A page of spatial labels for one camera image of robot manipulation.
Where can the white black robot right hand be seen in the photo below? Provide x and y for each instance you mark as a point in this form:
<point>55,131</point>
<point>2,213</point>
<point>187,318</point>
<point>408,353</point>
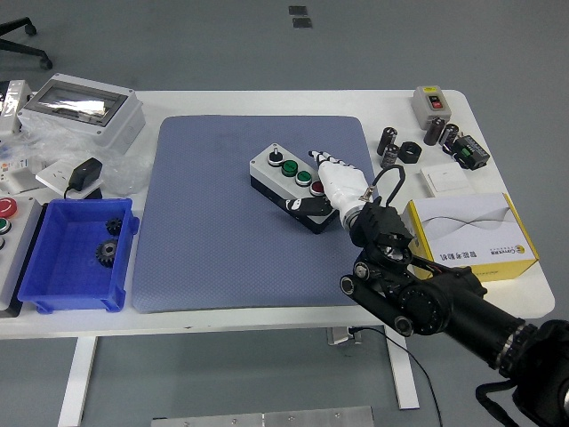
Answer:
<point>344,187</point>

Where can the grey four-button control box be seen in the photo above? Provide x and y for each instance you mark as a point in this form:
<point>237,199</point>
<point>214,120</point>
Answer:
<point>265,172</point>

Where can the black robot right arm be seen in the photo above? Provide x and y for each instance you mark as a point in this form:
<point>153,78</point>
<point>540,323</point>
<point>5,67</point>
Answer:
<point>444,302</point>

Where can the black cylindrical capacitor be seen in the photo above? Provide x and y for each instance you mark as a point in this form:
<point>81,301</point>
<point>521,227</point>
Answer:
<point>434,131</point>
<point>450,137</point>
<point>387,141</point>
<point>390,156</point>

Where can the black hexagonal nut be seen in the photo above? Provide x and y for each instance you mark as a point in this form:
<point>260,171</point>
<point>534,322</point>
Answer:
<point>406,155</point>

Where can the black green terminal module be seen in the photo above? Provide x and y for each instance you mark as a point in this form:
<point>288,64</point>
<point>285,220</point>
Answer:
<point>473,153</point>

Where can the blue-grey fabric mat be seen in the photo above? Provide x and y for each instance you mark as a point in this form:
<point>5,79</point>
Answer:
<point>222,249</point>

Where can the white yellow cardboard box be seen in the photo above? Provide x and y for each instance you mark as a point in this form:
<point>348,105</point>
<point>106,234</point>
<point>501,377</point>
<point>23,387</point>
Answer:
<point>480,227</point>

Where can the dark floor plate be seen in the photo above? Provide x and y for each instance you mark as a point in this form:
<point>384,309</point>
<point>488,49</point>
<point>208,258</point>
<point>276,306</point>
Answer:
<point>298,10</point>
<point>302,22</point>

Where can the white table leg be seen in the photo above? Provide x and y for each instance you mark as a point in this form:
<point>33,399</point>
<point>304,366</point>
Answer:
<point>75,382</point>
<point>406,378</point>

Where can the clear plastic bag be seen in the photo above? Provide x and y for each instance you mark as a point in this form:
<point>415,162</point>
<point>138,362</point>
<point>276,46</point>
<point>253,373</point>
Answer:
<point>122,173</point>

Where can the small black gear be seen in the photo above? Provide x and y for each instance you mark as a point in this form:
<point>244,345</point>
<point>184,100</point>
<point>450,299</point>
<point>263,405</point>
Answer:
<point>114,226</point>

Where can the large black gear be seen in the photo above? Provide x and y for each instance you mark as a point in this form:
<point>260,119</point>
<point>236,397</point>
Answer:
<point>106,253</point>

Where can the black power adapter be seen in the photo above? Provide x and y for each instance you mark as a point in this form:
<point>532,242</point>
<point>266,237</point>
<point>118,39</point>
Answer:
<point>85,173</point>

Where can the blue plastic bin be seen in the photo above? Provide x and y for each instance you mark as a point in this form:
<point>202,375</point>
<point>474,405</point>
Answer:
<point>66,284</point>

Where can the small white orange carton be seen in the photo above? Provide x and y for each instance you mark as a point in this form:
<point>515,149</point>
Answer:
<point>18,175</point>

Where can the grey emergency-stop control box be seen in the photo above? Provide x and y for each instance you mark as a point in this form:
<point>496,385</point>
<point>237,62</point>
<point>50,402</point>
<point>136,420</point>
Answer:
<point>22,249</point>

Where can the white metal device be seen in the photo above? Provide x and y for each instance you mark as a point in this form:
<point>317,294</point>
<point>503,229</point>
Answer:
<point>13,111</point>

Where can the black office chair base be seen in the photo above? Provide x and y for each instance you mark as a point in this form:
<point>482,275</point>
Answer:
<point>22,48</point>

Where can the white wall switch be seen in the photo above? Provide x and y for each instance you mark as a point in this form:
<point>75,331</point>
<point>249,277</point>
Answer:
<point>446,178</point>

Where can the grey red-black switch box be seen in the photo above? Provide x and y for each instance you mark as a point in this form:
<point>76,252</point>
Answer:
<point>422,109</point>

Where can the grey enclosure with clear lid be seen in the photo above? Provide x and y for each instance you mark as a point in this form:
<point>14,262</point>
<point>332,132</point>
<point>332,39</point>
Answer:
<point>120,129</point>

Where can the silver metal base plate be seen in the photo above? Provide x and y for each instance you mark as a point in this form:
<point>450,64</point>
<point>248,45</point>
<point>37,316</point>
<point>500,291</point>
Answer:
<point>266,418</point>

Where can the white wall socket plate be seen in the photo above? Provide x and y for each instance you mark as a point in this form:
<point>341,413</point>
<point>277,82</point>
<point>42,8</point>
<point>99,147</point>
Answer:
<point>51,175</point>

